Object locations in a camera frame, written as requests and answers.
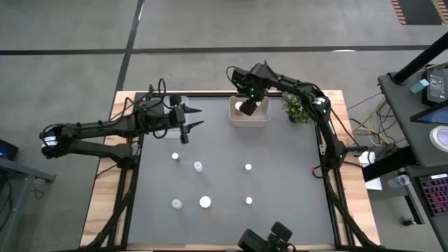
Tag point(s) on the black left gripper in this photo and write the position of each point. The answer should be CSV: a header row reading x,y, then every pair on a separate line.
x,y
175,117

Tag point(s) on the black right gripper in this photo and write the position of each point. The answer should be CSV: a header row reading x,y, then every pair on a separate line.
x,y
249,106

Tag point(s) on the orange pill bottle white cap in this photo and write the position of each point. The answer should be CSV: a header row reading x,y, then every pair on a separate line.
x,y
238,105

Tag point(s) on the small orange pill bottle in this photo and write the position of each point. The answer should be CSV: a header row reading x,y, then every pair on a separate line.
x,y
175,156

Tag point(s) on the clear white pill bottle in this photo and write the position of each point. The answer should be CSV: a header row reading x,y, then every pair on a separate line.
x,y
198,166
176,203

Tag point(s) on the teal pill bottle white cap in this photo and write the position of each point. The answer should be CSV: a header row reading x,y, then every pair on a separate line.
x,y
248,200
248,167

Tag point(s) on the large orange pill bottle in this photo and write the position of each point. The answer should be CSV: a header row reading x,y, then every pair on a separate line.
x,y
205,201

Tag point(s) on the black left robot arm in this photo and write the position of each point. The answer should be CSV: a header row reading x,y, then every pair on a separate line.
x,y
98,127

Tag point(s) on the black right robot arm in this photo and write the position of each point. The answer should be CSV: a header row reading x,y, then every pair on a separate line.
x,y
328,129

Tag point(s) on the beige plastic bin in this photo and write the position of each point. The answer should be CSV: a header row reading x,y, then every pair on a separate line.
x,y
260,120

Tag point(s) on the clear plastic bin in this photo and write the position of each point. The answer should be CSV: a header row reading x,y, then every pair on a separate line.
x,y
171,134

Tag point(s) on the green potted plant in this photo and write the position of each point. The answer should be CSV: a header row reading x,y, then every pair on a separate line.
x,y
295,112

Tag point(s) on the grey table mat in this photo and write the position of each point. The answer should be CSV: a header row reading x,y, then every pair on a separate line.
x,y
280,217

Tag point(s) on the white power adapter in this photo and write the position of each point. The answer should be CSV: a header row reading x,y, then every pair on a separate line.
x,y
367,158

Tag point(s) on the black boxy device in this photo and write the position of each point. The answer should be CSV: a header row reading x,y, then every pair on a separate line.
x,y
253,241

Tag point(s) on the white paper sheet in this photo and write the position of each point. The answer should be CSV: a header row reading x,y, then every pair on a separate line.
x,y
374,184

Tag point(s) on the dark grey desk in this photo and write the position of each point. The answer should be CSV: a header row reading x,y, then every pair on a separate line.
x,y
402,115
437,234

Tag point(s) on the clear water bottle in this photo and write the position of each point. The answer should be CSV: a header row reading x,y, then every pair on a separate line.
x,y
399,181

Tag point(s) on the small teal box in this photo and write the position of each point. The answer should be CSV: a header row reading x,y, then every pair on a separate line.
x,y
419,86

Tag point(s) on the grey metal desk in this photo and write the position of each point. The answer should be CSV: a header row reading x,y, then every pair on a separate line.
x,y
21,171

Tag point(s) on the black pole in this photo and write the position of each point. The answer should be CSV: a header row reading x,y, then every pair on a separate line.
x,y
420,59

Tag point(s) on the black device blue light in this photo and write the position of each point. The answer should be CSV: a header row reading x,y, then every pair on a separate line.
x,y
7,150

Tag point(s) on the tablet with blue screen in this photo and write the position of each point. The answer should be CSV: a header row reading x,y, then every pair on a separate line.
x,y
437,115

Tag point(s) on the round white device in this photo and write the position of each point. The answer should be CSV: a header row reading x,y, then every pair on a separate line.
x,y
441,138

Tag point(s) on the dark rug striped edges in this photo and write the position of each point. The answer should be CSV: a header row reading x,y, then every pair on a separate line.
x,y
420,10

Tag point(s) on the backlit keyboard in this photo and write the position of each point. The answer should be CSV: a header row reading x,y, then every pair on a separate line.
x,y
435,196

